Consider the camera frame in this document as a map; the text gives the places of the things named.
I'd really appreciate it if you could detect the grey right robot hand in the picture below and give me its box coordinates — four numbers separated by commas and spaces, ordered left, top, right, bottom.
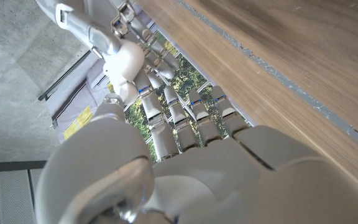
35, 0, 180, 79

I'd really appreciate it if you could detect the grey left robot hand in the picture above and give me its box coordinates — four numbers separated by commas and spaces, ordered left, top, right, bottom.
34, 70, 358, 224

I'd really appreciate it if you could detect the printed window backdrop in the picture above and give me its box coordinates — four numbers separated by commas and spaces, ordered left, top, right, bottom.
47, 27, 255, 163

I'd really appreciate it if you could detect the black backdrop stand pole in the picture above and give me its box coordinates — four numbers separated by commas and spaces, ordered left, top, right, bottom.
38, 49, 92, 102

